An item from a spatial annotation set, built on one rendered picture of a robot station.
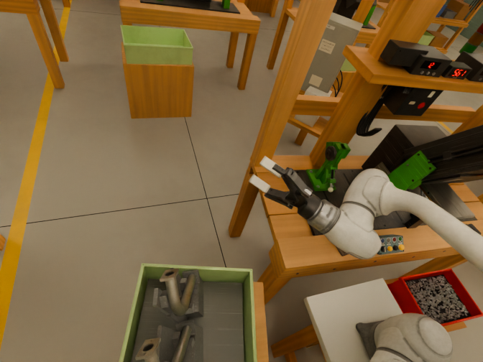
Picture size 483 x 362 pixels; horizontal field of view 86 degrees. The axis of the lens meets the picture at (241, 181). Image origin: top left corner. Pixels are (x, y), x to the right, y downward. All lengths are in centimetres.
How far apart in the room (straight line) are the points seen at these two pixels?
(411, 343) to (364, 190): 48
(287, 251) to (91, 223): 160
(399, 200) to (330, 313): 57
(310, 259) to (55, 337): 155
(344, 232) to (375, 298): 59
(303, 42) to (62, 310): 199
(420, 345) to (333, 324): 31
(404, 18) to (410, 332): 110
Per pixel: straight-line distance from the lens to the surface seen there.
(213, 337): 110
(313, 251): 127
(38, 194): 262
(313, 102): 142
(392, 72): 128
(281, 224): 130
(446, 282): 167
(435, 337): 107
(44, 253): 230
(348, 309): 125
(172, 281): 78
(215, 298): 112
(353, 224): 80
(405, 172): 149
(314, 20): 110
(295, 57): 114
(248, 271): 106
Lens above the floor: 193
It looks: 49 degrees down
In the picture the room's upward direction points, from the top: 17 degrees clockwise
